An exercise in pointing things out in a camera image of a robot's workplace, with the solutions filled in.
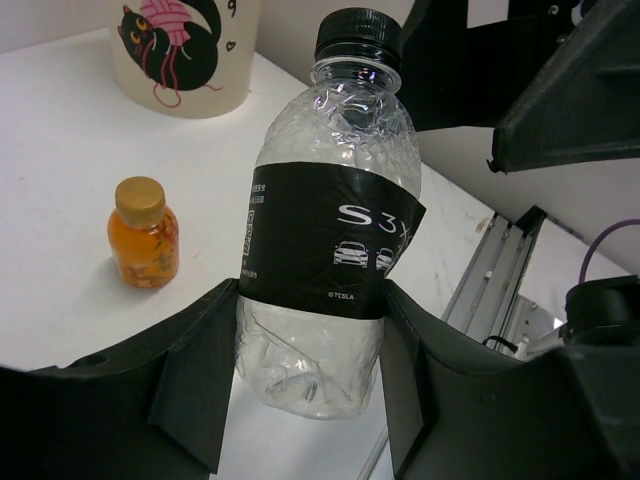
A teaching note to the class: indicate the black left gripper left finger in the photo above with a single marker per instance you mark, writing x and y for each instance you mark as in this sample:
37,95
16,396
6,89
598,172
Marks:
153,406

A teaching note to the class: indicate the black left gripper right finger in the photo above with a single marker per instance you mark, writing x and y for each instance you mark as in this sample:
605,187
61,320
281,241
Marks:
456,409

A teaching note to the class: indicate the cream panda bin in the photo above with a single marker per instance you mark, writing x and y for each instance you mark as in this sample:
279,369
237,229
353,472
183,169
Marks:
189,59

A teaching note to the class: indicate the orange bottle with gold cap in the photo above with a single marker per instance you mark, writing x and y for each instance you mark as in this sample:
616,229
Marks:
143,233

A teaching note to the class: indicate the right aluminium side rail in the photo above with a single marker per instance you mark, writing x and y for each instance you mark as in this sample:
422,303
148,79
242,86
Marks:
487,306

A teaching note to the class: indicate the clear bottle black label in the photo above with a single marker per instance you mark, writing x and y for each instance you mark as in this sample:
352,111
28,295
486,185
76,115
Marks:
334,203

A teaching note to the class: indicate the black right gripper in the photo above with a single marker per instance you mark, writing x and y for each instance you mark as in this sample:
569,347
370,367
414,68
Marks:
582,106

